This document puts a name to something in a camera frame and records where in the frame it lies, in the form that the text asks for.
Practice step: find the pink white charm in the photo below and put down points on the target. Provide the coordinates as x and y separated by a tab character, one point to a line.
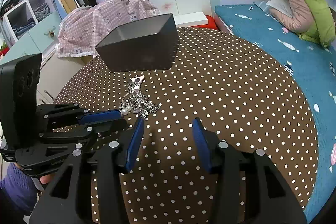
137	80

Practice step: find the pearl earrings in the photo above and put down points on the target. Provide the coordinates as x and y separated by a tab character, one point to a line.
126	109

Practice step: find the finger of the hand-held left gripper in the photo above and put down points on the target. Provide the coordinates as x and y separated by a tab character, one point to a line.
101	116
105	128

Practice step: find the white pillow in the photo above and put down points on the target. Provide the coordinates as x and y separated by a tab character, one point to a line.
279	6

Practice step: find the grey rectangular box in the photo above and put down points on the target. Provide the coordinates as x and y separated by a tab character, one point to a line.
139	43

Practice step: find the white flat box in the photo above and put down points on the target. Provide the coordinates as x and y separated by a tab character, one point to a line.
190	18

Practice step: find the green quilt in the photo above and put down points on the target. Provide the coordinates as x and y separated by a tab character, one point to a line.
315	8

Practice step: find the brown dotted tablecloth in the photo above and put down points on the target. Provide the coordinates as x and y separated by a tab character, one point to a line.
223	108

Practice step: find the red storage bench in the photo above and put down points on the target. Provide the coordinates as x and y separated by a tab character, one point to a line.
211	22

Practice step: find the teal cabinet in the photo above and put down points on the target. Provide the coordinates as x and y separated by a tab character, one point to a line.
31	40

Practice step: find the white drawer cabinet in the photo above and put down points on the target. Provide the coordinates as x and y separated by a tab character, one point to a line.
60	77

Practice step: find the teal printed bedsheet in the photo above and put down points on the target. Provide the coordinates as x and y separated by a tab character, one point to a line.
309	77

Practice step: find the pink checkered cloth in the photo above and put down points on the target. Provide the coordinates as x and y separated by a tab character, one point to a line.
105	19

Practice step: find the pink quilt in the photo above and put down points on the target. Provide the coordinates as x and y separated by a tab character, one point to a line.
294	6

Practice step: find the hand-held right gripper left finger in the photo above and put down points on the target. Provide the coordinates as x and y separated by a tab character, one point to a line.
135	145

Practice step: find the person's left hand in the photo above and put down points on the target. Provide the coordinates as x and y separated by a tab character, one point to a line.
45	178

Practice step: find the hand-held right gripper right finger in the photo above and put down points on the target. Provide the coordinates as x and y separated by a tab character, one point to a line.
200	146

